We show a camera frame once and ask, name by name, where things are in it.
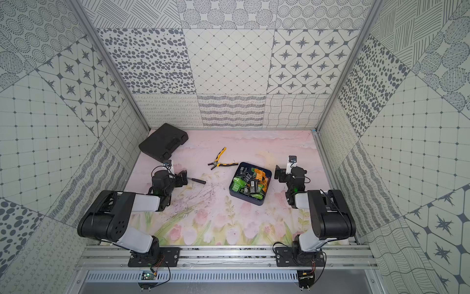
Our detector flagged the yellow black pliers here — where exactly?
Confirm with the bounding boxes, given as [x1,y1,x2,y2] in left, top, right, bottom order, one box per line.
[207,146,239,170]

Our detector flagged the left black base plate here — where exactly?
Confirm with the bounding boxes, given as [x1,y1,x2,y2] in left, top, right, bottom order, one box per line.
[127,247,181,268]

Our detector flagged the black plastic tool case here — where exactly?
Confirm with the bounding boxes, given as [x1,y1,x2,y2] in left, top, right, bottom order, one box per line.
[139,123,188,163]

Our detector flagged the dark blue storage box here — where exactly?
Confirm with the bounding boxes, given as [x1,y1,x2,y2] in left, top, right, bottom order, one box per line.
[229,162,272,206]

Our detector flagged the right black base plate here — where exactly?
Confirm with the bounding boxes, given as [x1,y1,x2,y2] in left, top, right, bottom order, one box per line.
[273,246,326,267]

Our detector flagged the green snack packet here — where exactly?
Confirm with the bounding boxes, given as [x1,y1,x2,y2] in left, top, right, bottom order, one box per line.
[231,176,247,192]

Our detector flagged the right black controller box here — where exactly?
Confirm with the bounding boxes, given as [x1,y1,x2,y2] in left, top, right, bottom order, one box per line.
[297,271,316,291]

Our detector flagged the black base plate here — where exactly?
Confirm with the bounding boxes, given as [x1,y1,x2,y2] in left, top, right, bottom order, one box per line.
[273,246,326,267]
[127,247,181,268]

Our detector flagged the green circuit board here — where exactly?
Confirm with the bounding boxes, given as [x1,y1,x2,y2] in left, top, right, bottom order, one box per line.
[141,271,155,281]

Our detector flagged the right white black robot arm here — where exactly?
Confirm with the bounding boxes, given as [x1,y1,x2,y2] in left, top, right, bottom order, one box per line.
[274,166,356,266]

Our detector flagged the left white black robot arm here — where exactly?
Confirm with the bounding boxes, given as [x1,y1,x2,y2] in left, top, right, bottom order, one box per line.
[77,170,188,272]

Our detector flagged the aluminium mounting rail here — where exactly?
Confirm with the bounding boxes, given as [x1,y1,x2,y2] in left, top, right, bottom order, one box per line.
[77,245,378,270]

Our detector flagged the white vent grille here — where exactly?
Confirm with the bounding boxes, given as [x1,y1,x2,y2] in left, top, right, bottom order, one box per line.
[86,269,297,282]

